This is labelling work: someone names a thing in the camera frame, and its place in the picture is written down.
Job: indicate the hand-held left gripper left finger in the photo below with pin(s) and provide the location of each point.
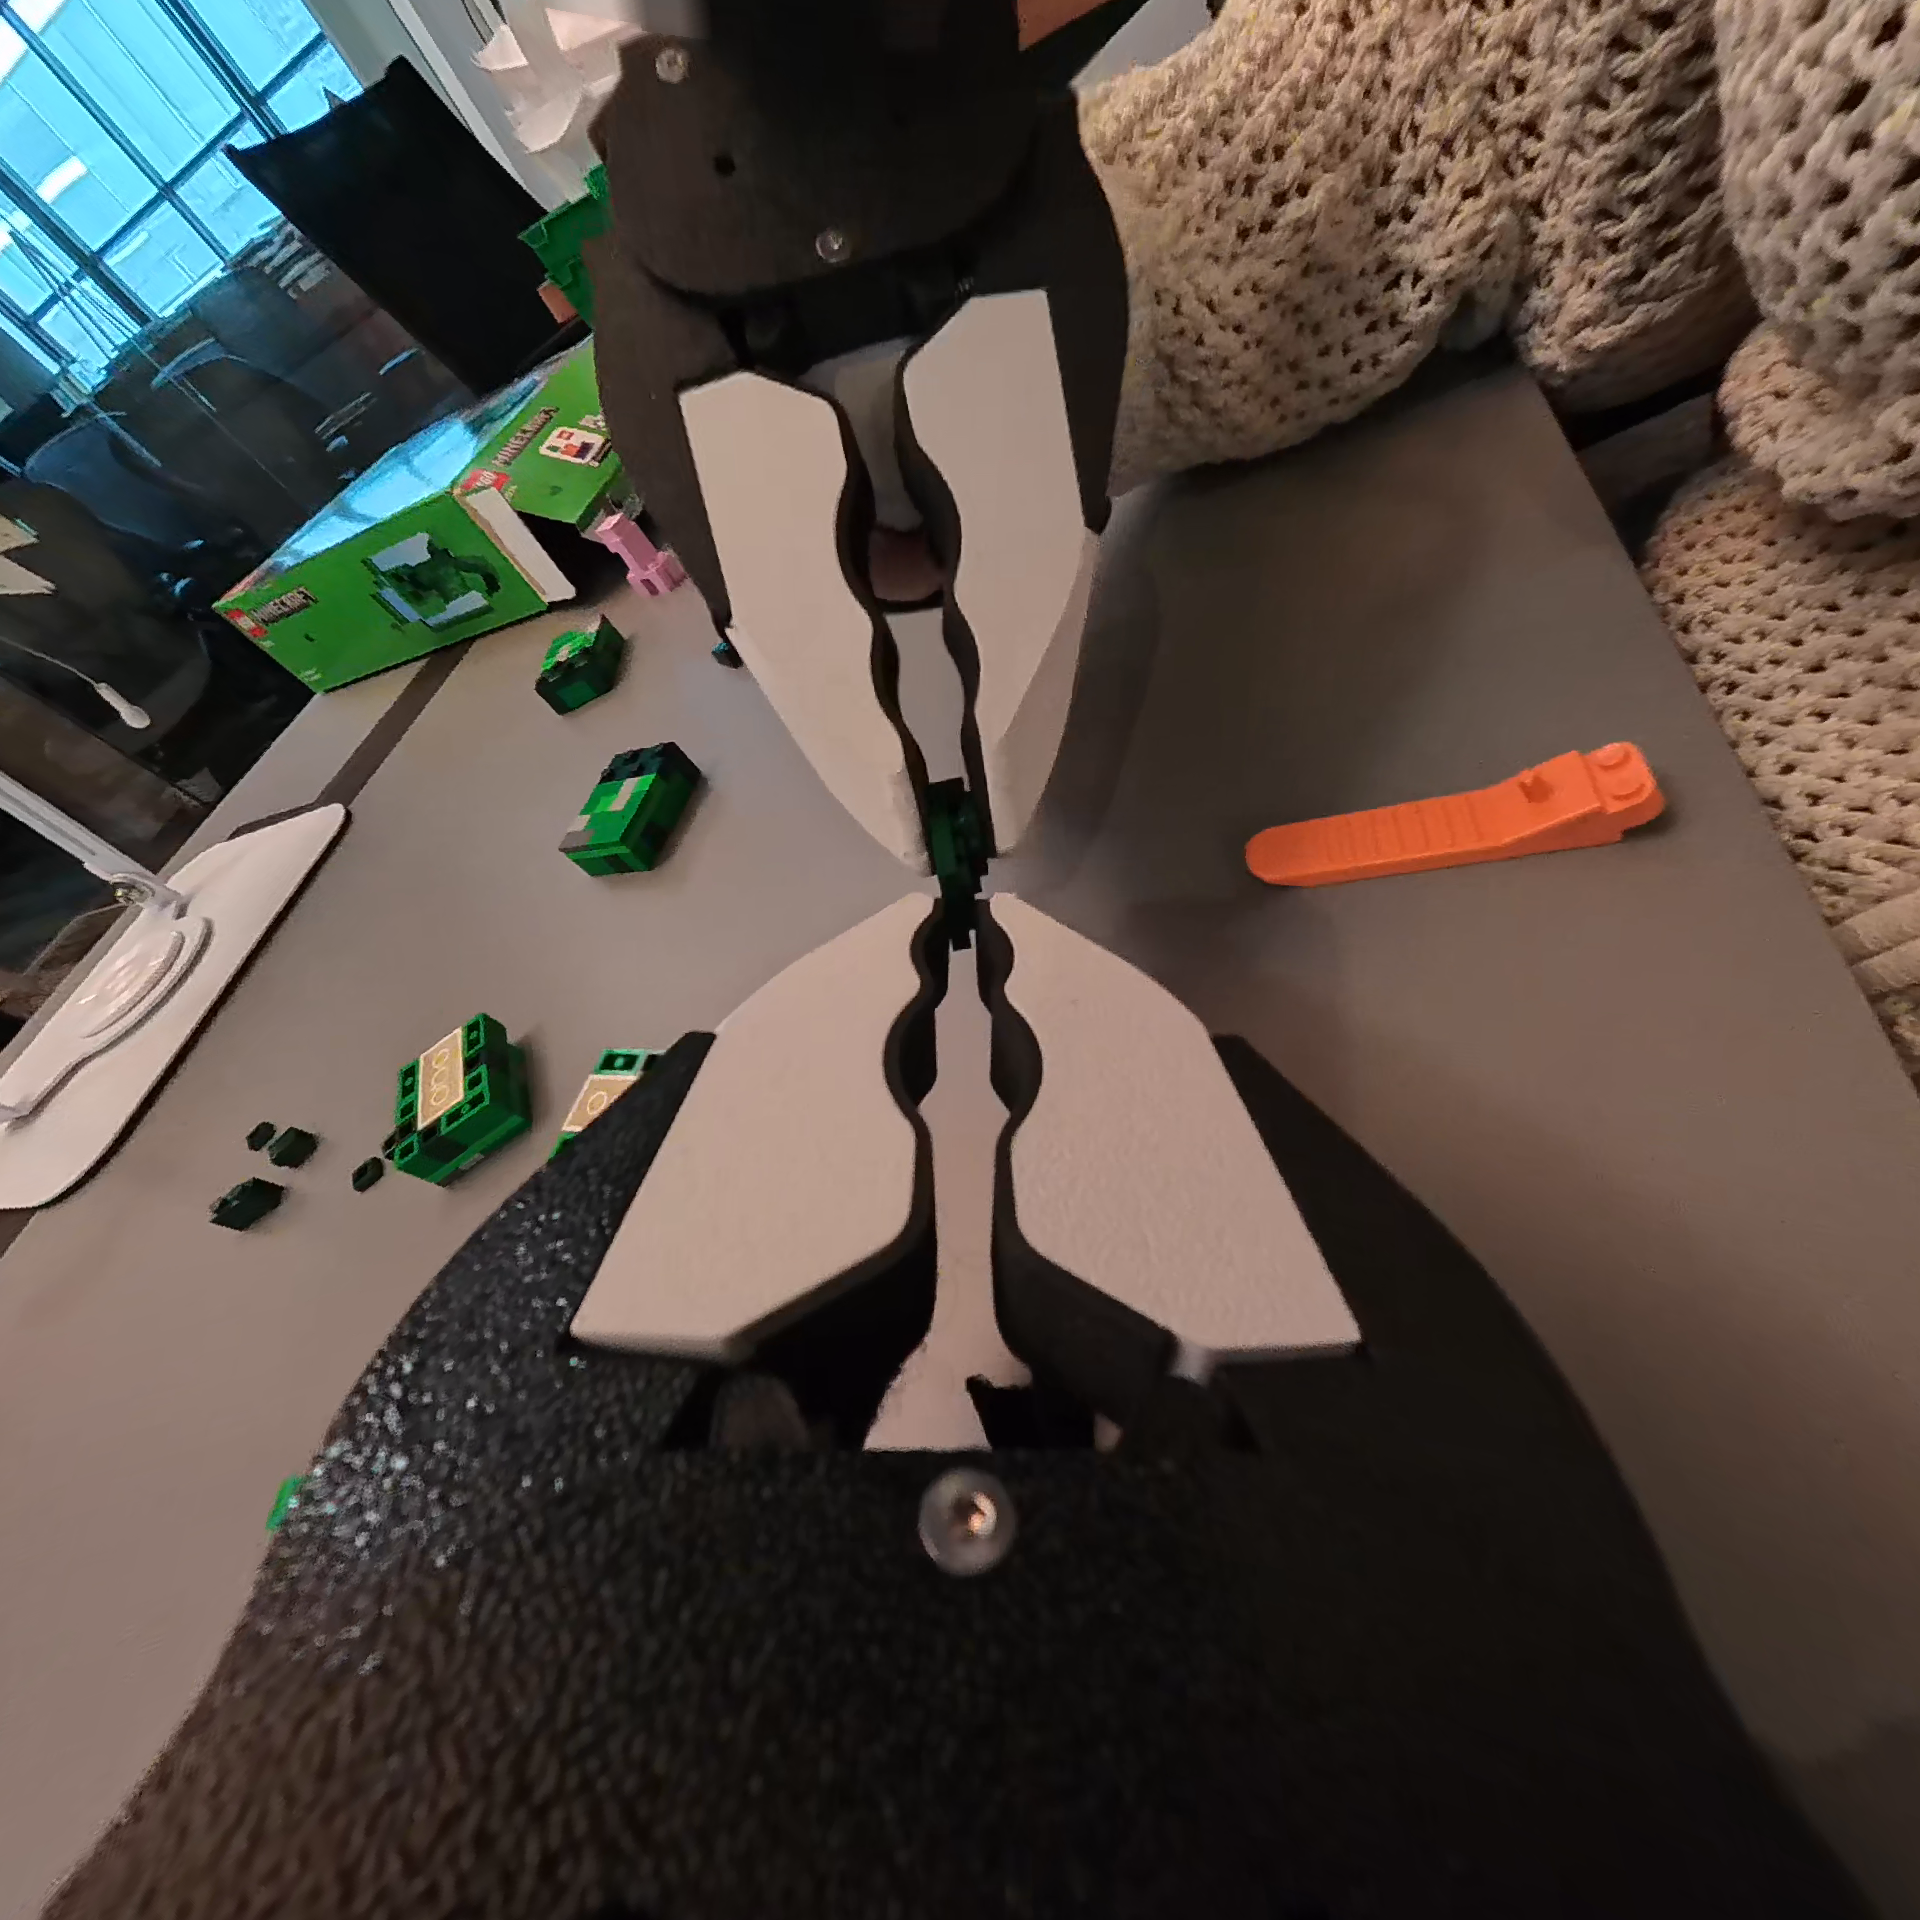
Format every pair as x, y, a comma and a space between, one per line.
765, 1201

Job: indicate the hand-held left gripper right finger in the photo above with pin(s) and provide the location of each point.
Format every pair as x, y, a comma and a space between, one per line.
1168, 1201

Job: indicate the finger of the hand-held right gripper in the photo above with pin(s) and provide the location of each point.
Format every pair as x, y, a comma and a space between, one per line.
1019, 569
780, 569

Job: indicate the dark green lego assembly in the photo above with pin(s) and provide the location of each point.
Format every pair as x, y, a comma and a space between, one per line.
957, 848

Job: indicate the bright green lego brick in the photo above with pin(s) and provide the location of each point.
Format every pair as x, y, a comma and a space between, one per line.
286, 1504

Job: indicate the person's right forearm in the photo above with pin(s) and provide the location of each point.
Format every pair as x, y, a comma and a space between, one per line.
1348, 225

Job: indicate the pink lego pig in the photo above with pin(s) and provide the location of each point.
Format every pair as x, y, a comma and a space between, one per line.
643, 551

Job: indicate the green lego face block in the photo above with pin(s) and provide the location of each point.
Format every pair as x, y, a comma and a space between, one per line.
600, 1094
457, 1102

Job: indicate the dark green lego cube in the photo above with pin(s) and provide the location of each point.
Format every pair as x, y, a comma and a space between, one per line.
581, 669

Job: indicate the green lego block dark studs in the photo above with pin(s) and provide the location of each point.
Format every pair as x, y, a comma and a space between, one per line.
631, 811

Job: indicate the green cardboard lego box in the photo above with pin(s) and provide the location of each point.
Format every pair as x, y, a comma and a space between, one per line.
420, 569

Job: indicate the scattered small dark lego pieces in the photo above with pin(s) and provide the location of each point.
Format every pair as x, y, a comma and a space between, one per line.
250, 1201

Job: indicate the person's right hand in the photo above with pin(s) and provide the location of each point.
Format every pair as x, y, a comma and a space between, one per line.
906, 567

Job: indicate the green plastic storage bin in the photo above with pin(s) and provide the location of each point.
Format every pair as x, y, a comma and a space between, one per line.
562, 242

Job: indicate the white paper sheets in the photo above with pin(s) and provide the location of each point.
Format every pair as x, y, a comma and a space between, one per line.
547, 66

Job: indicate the orange brick separator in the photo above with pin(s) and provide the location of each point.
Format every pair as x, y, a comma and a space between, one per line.
1454, 825

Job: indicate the dark office chairs row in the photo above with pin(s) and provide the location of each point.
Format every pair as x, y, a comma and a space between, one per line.
150, 496

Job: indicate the white book stand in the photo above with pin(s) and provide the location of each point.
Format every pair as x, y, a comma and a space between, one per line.
164, 977

